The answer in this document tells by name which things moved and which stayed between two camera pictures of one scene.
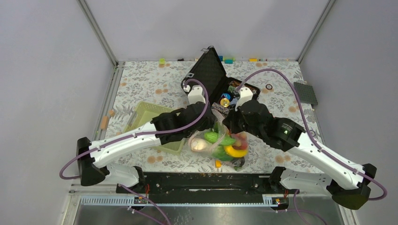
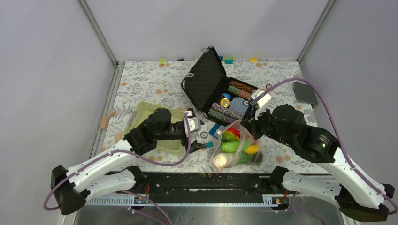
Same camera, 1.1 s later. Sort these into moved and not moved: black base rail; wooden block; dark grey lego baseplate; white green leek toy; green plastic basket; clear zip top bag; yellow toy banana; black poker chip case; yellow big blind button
Moved: white green leek toy; clear zip top bag; yellow toy banana
Not moved: yellow big blind button; black poker chip case; wooden block; black base rail; dark grey lego baseplate; green plastic basket
